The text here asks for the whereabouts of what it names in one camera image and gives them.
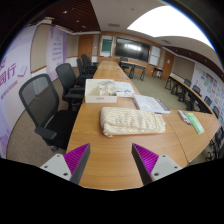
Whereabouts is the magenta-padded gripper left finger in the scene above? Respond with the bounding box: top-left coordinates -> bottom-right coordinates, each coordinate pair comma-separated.
39,143 -> 91,185

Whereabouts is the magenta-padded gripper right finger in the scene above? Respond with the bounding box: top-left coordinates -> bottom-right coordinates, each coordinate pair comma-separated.
131,143 -> 183,186

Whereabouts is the cream zigzag knit towel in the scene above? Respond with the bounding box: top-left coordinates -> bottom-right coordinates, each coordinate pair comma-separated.
99,106 -> 167,138

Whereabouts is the white marker pens bundle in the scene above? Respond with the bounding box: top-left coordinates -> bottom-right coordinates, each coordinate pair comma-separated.
177,109 -> 193,126

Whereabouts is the green booklet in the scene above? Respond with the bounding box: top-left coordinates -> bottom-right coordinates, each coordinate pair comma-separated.
184,112 -> 205,135

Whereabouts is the white compartment organizer box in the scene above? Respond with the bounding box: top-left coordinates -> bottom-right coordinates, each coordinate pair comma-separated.
84,78 -> 118,104

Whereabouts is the small blue-white flat box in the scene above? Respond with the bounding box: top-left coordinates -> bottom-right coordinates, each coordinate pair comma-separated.
115,89 -> 136,99

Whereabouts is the black mesh office chair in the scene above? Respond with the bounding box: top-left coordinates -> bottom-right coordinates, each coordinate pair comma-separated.
55,62 -> 86,111
18,73 -> 79,153

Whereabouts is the white printed paper sheet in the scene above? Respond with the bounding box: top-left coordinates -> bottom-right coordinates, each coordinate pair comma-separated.
114,80 -> 134,93

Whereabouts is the long curved wooden table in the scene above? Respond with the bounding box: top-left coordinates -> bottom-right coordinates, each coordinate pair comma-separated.
165,74 -> 214,114

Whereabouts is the black chairs row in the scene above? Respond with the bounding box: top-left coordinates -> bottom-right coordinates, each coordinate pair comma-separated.
178,78 -> 224,161

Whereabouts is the small dark side table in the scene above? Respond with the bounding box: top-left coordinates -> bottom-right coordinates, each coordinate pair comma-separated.
152,66 -> 164,80

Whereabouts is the black office chairs group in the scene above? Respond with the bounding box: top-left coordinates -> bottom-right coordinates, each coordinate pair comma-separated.
75,53 -> 98,80

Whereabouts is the dark-legged wooden desk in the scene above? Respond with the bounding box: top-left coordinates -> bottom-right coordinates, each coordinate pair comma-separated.
119,59 -> 147,82

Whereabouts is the brown wooden door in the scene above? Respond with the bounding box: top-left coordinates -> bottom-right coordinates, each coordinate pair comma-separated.
162,50 -> 175,80
78,34 -> 95,63

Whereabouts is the black desk chair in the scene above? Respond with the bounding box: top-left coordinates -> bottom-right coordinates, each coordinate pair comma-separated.
119,56 -> 130,71

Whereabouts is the bright ceiling light panel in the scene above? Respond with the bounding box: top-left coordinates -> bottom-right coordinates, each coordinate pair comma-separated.
126,5 -> 214,49

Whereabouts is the white wall board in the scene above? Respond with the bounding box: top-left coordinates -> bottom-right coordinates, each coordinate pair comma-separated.
148,45 -> 162,67

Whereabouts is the purple wall banner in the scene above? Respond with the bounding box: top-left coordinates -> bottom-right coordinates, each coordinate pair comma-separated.
46,25 -> 68,81

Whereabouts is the large black wall screen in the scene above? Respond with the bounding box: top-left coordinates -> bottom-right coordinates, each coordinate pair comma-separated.
114,36 -> 151,63

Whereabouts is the green framed wall board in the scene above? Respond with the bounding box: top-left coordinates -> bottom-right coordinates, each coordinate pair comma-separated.
99,34 -> 114,58

